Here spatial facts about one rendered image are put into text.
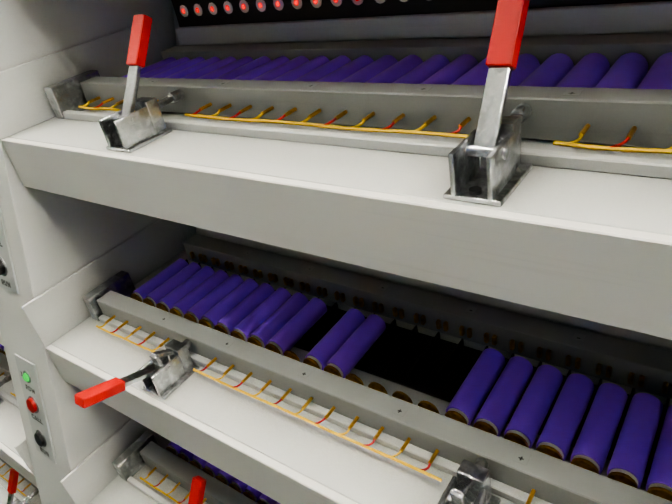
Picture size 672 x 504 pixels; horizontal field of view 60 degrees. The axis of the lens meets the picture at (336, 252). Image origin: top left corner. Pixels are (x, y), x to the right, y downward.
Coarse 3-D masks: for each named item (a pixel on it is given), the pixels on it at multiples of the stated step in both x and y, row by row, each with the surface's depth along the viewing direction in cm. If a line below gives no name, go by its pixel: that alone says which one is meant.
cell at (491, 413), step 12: (516, 360) 41; (504, 372) 40; (516, 372) 40; (528, 372) 40; (504, 384) 39; (516, 384) 39; (492, 396) 39; (504, 396) 38; (516, 396) 39; (492, 408) 38; (504, 408) 38; (480, 420) 38; (492, 420) 37; (504, 420) 38
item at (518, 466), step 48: (192, 336) 49; (240, 384) 45; (288, 384) 44; (336, 384) 42; (336, 432) 40; (384, 432) 39; (432, 432) 36; (480, 432) 36; (528, 480) 33; (576, 480) 32
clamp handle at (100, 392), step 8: (152, 360) 47; (160, 360) 47; (144, 368) 47; (152, 368) 47; (160, 368) 47; (128, 376) 45; (136, 376) 45; (144, 376) 46; (104, 384) 44; (112, 384) 44; (120, 384) 44; (128, 384) 45; (80, 392) 42; (88, 392) 42; (96, 392) 43; (104, 392) 43; (112, 392) 44; (120, 392) 44; (80, 400) 42; (88, 400) 42; (96, 400) 42
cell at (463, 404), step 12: (480, 360) 42; (492, 360) 41; (504, 360) 42; (480, 372) 41; (492, 372) 41; (468, 384) 40; (480, 384) 40; (492, 384) 41; (456, 396) 39; (468, 396) 39; (480, 396) 39; (456, 408) 38; (468, 408) 38; (468, 420) 38
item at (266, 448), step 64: (128, 256) 62; (64, 320) 57; (384, 320) 50; (576, 320) 42; (192, 384) 48; (384, 384) 44; (192, 448) 47; (256, 448) 41; (320, 448) 40; (384, 448) 39
